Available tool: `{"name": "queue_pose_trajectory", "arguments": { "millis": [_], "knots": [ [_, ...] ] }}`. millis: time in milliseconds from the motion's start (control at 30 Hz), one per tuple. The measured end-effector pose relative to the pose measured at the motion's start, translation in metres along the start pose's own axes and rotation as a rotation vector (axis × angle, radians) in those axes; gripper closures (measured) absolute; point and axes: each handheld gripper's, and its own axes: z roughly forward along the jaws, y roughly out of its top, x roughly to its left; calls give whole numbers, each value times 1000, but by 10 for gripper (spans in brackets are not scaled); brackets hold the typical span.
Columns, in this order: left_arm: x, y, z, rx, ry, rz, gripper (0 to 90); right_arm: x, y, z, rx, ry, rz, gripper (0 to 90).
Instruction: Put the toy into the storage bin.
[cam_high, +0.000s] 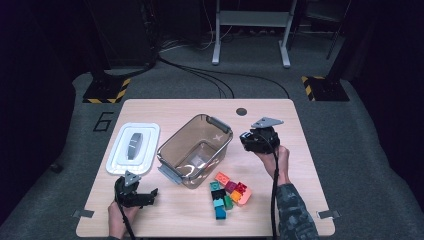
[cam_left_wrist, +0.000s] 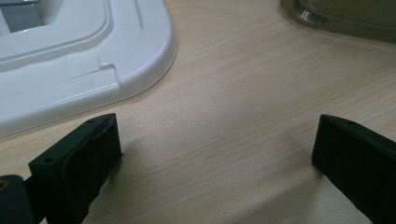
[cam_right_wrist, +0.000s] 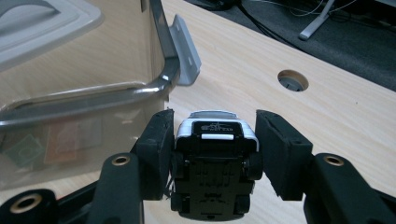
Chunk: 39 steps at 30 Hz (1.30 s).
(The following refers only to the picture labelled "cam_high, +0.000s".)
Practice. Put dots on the dark cyan sloped toy block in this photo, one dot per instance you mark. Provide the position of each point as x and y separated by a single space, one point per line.
220 214

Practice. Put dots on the dark equipment cabinet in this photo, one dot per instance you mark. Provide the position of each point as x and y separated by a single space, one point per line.
123 33

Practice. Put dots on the person's right hand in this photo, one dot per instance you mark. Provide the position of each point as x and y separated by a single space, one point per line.
281 165

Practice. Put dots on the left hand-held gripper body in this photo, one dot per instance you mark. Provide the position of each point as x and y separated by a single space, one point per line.
128 196

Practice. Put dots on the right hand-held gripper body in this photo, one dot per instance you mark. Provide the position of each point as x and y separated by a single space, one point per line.
265 141

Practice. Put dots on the person's left hand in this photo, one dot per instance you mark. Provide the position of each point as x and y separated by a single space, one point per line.
116 220

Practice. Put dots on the white metal stand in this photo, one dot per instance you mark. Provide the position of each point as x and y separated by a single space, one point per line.
253 18

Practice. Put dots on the orange toy block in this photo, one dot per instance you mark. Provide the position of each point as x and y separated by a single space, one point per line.
235 196

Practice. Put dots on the striped black stand base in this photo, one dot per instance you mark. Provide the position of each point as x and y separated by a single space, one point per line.
106 90
328 90

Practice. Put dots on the teal toy block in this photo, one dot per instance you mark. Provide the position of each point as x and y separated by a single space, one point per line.
214 186

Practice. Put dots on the light blue toy block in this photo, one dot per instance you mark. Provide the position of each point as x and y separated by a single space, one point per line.
218 203

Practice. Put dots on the red-orange toy block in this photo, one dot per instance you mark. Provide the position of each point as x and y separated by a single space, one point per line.
222 178

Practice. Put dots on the salmon pink toy block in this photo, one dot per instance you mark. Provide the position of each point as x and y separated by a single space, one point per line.
246 198

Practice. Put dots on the red toy block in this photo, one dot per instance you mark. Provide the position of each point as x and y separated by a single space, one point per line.
241 187

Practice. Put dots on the green toy block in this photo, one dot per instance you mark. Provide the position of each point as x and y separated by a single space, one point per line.
228 202

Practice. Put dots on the black toy block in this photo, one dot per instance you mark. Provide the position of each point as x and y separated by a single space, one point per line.
218 194

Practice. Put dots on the grey tape piece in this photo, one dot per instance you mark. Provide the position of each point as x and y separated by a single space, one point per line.
328 214
83 213

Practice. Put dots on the magenta toy block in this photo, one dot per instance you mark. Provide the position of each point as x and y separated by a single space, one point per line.
230 187

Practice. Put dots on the small black floor object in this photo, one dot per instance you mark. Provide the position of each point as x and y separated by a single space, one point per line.
56 168

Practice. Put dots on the transparent brown storage box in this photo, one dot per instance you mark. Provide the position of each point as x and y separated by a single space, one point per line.
186 140

